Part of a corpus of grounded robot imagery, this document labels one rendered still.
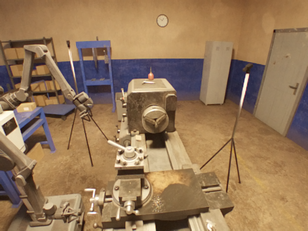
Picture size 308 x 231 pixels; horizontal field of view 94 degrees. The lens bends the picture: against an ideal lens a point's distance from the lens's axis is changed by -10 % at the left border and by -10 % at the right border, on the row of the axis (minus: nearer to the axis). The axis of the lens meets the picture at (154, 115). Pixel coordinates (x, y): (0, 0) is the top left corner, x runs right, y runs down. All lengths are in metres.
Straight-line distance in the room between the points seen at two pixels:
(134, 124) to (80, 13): 3.90
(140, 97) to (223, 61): 3.67
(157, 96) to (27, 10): 4.66
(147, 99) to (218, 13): 4.23
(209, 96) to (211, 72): 0.73
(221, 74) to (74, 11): 4.36
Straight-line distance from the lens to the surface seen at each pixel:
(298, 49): 4.12
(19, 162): 1.16
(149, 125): 1.48
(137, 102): 1.60
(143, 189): 1.06
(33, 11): 5.54
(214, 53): 4.78
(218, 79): 4.98
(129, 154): 0.95
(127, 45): 4.80
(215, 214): 1.11
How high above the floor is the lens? 1.77
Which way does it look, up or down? 25 degrees down
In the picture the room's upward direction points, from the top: straight up
